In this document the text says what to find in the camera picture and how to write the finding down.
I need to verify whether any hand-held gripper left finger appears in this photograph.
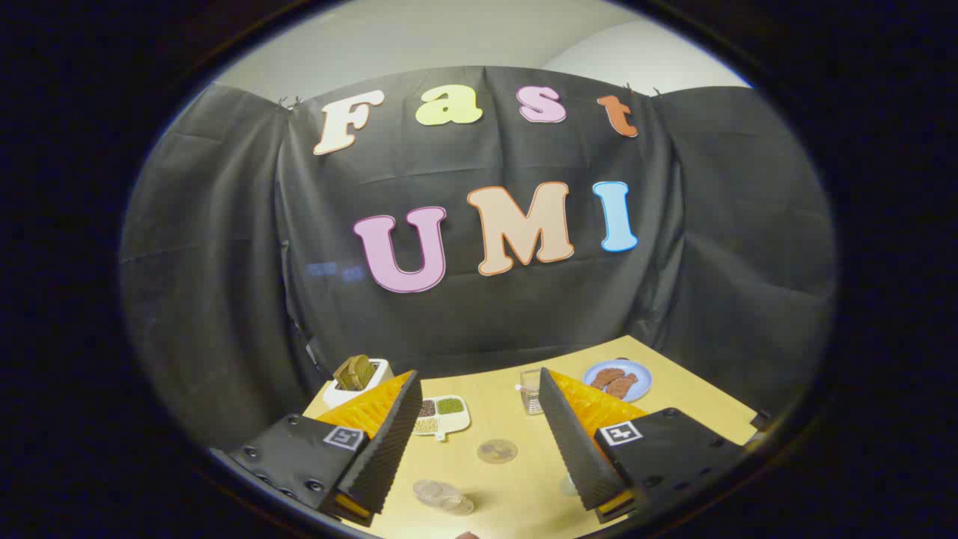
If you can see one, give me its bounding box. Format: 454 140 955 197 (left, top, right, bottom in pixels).
228 370 423 529

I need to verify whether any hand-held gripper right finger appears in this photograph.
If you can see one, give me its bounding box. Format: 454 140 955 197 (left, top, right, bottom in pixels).
537 367 747 525

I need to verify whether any clear glass bottle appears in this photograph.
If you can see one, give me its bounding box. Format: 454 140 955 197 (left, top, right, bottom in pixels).
413 479 475 517

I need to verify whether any round brown coaster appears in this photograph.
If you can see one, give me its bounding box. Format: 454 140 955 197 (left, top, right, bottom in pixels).
478 439 519 465

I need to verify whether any clear ribbed glass tumbler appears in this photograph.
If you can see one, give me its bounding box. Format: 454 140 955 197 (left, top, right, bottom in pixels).
516 368 544 415

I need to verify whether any wooden table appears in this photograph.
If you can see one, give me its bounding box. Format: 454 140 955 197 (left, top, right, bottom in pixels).
303 335 760 539

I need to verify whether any white divided dish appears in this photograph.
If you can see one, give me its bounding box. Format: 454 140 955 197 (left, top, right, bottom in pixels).
412 395 472 442

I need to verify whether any white toaster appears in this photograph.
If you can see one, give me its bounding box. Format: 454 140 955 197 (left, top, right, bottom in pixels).
323 358 394 409

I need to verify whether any light blue plate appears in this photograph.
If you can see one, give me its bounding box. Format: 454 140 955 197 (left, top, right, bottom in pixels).
583 359 653 403

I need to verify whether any black backdrop cloth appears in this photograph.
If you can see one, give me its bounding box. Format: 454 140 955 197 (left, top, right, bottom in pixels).
120 66 838 450

